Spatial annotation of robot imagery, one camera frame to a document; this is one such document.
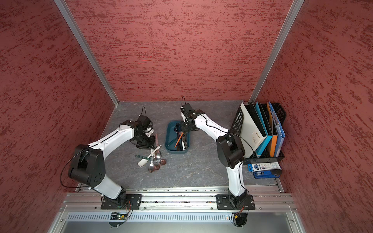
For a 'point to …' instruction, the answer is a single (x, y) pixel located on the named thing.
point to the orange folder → (274, 138)
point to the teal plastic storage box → (171, 138)
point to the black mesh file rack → (263, 157)
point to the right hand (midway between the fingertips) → (185, 130)
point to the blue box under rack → (265, 170)
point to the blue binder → (279, 131)
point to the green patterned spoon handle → (143, 157)
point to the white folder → (254, 135)
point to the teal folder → (268, 138)
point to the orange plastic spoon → (178, 140)
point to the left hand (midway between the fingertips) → (152, 150)
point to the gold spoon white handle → (183, 145)
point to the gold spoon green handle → (172, 141)
